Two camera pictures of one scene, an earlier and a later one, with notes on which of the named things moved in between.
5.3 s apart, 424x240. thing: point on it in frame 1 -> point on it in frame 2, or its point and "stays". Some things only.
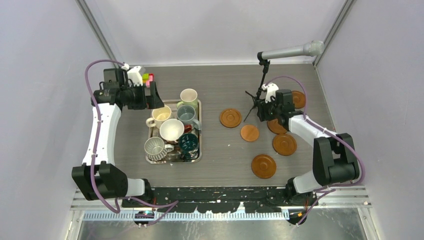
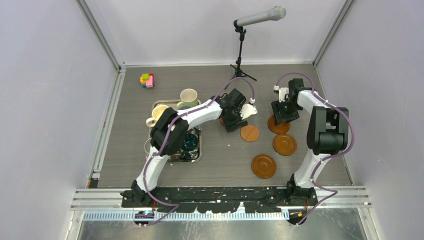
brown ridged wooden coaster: x=275 y=126 stays
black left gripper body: x=136 y=98 -> x=235 y=117
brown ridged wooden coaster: x=263 y=166 stays
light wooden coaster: x=249 y=133 stays
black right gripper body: x=269 y=110 -> x=289 y=110
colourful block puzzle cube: x=147 y=78 stays
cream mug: x=159 y=115 stays
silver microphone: x=314 y=48 -> x=276 y=13
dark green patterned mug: x=188 y=146 stays
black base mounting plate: x=208 y=199 stays
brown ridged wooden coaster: x=284 y=144 stays
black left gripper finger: x=154 y=100 -> x=231 y=128
